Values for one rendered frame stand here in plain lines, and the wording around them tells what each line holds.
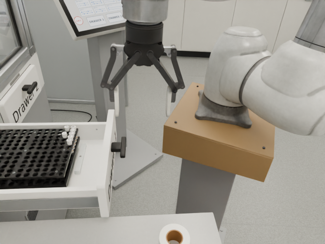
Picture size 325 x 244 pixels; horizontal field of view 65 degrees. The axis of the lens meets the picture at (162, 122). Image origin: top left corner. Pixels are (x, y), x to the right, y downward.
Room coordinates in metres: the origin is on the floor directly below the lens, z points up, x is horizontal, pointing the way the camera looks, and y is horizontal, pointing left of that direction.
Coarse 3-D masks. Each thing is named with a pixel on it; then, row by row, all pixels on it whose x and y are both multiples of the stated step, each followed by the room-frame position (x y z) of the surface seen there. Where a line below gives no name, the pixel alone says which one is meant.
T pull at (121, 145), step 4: (124, 140) 0.51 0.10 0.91; (112, 144) 0.49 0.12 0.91; (116, 144) 0.49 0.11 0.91; (120, 144) 0.49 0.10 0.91; (124, 144) 0.49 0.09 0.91; (112, 148) 0.48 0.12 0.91; (116, 148) 0.48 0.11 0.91; (120, 148) 0.48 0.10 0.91; (124, 148) 0.48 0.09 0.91; (120, 152) 0.46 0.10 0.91; (124, 152) 0.46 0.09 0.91; (120, 156) 0.45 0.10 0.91; (124, 156) 0.45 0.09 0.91
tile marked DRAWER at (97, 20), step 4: (92, 16) 1.27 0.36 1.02; (96, 16) 1.29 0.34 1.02; (100, 16) 1.30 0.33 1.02; (88, 20) 1.24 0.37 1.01; (92, 20) 1.26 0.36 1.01; (96, 20) 1.27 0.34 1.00; (100, 20) 1.28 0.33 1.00; (104, 20) 1.30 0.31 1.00; (92, 24) 1.24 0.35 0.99; (96, 24) 1.26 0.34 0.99; (100, 24) 1.27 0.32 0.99
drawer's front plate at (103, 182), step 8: (112, 112) 0.61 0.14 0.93; (112, 120) 0.57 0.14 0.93; (112, 128) 0.54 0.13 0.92; (104, 136) 0.50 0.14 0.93; (112, 136) 0.53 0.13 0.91; (104, 144) 0.47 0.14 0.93; (104, 152) 0.44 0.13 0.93; (112, 152) 0.50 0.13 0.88; (104, 160) 0.42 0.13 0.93; (104, 168) 0.39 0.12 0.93; (104, 176) 0.37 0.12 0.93; (112, 176) 0.46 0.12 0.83; (96, 184) 0.35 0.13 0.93; (104, 184) 0.35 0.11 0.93; (104, 192) 0.34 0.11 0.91; (104, 200) 0.34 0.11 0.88; (104, 208) 0.34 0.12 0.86; (104, 216) 0.34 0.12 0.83
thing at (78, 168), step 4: (84, 144) 0.56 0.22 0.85; (80, 148) 0.54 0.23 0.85; (84, 148) 0.54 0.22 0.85; (80, 152) 0.52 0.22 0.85; (84, 152) 0.53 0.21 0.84; (80, 156) 0.50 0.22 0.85; (80, 160) 0.49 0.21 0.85; (76, 164) 0.48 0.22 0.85; (80, 164) 0.48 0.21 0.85; (76, 168) 0.46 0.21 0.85; (80, 168) 0.47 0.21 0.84; (76, 172) 0.45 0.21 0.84
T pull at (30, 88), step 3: (33, 84) 0.78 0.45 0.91; (36, 84) 0.79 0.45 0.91; (24, 87) 0.76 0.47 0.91; (27, 87) 0.76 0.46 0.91; (30, 87) 0.76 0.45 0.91; (33, 87) 0.76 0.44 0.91; (24, 90) 0.75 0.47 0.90; (27, 90) 0.75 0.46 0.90; (30, 90) 0.74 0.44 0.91; (33, 90) 0.76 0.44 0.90; (30, 93) 0.73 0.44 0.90
